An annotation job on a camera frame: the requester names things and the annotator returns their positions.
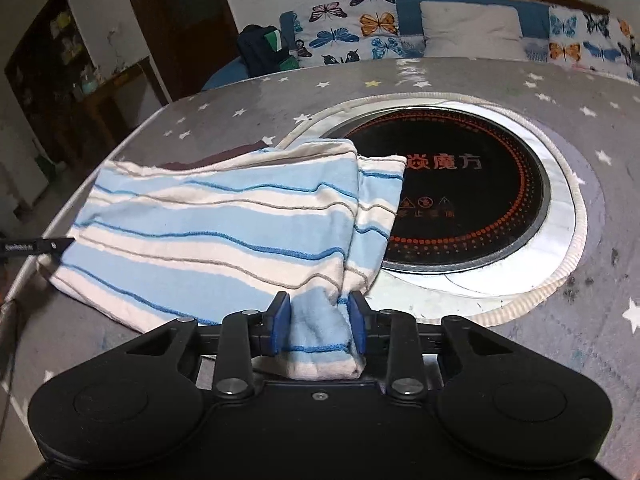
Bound blue white striped shirt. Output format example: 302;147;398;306
38;140;407;380

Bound round induction cooktop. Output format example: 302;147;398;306
282;92;588;326

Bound wooden side table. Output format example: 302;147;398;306
79;56;169;152

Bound dark bookshelf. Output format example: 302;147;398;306
4;0;94;167

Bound grey star tablecloth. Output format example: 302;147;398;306
0;56;640;480

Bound dark wooden door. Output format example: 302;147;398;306
130;0;239;101

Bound dark backpack on sofa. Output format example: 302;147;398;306
238;25;299;77

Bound butterfly pillow left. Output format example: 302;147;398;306
280;0;422;68

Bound butterfly pillow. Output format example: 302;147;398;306
280;0;422;68
548;6;636;80

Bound plain beige cushion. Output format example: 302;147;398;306
420;1;527;61

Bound blue sofa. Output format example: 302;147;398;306
202;0;640;91

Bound butterfly pillow right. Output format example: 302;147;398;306
548;6;636;80

